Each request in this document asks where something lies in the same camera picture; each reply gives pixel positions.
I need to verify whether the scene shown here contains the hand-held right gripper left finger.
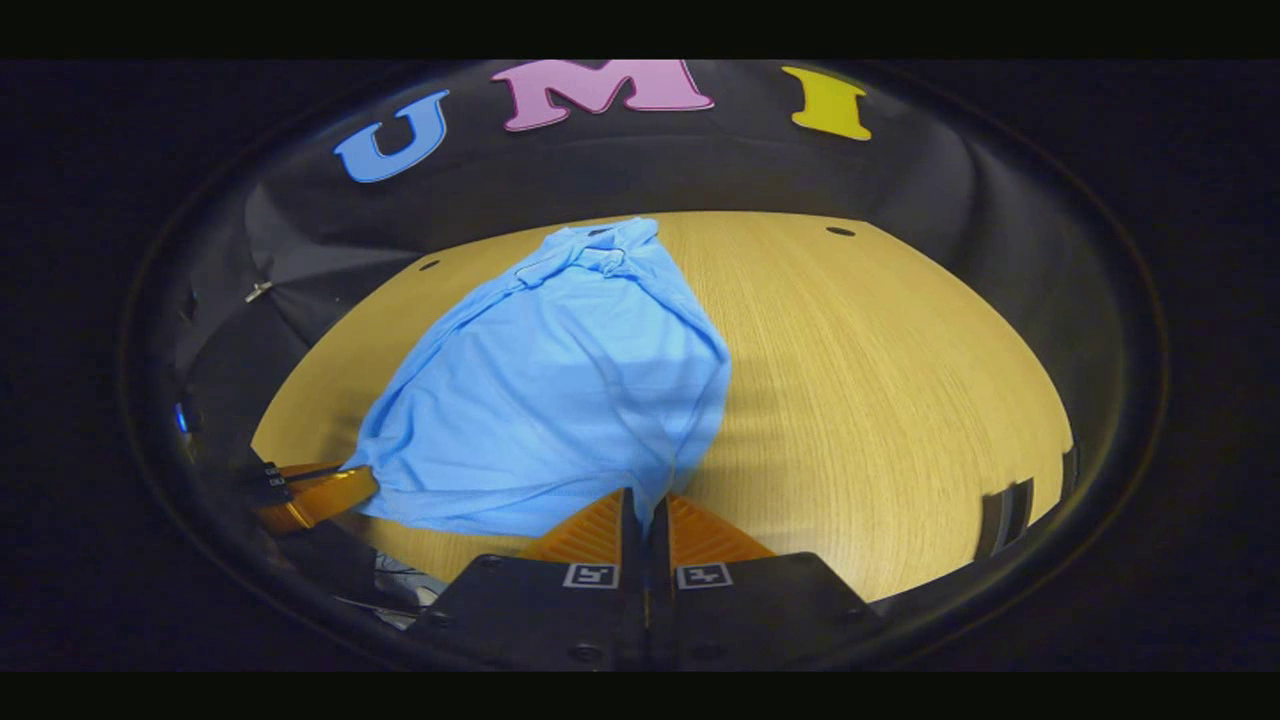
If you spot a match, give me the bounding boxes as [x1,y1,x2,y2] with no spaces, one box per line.
[408,487,647,672]

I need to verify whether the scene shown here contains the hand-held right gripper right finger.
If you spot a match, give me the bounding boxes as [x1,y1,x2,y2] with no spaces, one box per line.
[648,491,883,671]

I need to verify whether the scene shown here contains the light blue T-shirt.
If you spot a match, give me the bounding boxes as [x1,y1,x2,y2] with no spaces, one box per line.
[345,217,734,539]

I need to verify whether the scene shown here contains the black backdrop cloth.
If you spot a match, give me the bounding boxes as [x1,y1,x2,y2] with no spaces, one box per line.
[128,60,1166,521]

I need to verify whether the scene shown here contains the black table edge bracket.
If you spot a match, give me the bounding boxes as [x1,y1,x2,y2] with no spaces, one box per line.
[977,478,1037,563]

